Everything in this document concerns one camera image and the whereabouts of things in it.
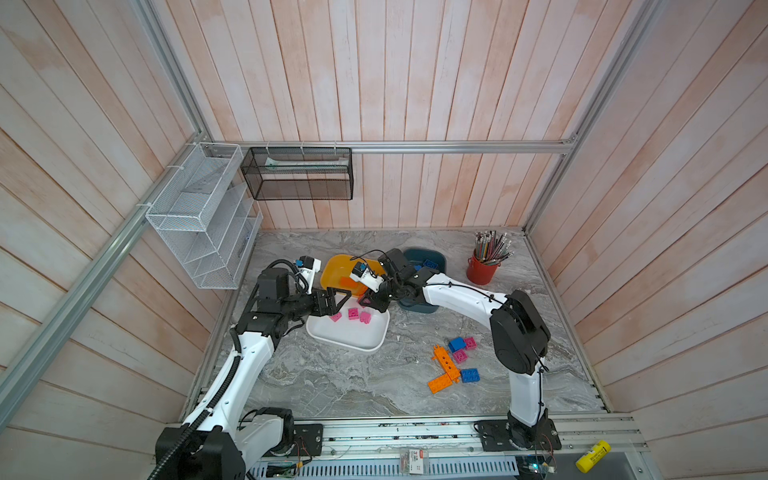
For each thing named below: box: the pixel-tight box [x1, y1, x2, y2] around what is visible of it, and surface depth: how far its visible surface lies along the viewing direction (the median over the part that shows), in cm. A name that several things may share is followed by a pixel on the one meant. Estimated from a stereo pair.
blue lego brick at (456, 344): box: [448, 336, 466, 353], surface depth 90 cm
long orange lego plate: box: [432, 344, 461, 383], surface depth 87 cm
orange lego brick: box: [427, 373, 453, 394], surface depth 83 cm
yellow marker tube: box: [575, 440, 612, 474], surface depth 71 cm
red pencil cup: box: [466, 257, 502, 286], surface depth 105 cm
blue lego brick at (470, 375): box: [461, 368, 480, 383], surface depth 83 cm
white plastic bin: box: [306, 295, 391, 352], surface depth 95 cm
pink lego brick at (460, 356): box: [453, 349, 468, 364], surface depth 87 cm
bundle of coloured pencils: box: [475, 230, 515, 266], surface depth 99 cm
